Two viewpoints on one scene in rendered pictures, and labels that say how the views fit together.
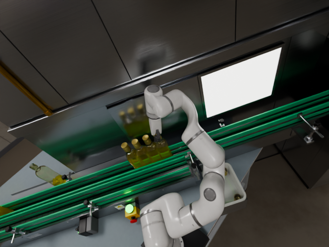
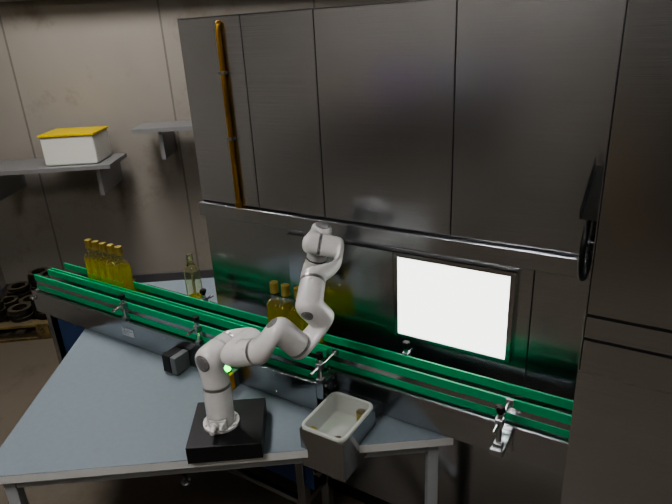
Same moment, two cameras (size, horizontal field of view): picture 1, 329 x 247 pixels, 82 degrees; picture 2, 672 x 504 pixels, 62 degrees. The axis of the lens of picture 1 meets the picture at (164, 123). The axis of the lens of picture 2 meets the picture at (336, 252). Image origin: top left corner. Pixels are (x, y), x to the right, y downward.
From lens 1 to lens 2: 1.37 m
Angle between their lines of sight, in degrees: 35
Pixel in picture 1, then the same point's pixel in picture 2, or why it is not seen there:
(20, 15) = (268, 116)
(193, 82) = (386, 258)
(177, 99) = (330, 243)
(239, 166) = (390, 432)
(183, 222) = (238, 344)
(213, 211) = (262, 338)
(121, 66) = (321, 195)
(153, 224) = (219, 341)
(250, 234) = not seen: outside the picture
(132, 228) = not seen: hidden behind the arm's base
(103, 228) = (185, 376)
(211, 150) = (307, 292)
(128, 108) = not seen: hidden behind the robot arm
